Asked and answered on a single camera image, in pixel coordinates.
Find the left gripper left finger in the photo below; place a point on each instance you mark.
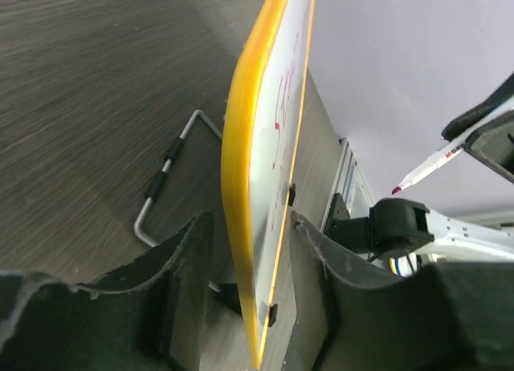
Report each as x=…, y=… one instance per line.
x=145, y=315

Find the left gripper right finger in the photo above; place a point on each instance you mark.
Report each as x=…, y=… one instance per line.
x=353, y=315

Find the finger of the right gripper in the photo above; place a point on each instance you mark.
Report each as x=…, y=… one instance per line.
x=492, y=145
x=473, y=115

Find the white marker with magenta cap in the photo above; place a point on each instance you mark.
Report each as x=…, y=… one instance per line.
x=432, y=163

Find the whiteboard with orange frame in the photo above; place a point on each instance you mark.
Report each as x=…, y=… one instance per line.
x=259, y=143

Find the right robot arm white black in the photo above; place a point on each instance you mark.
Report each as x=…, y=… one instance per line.
x=402, y=230

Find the black whiteboard foot clip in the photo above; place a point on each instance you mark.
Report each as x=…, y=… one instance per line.
x=272, y=315
x=291, y=194

